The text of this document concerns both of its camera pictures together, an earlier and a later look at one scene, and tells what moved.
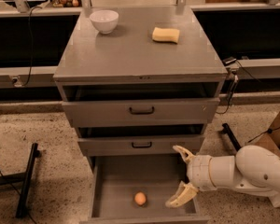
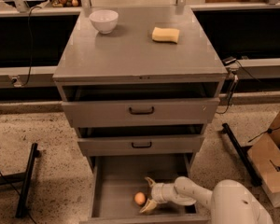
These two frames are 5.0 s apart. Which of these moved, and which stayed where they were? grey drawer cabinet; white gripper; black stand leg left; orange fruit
Moved: white gripper
Stayed: black stand leg left; orange fruit; grey drawer cabinet
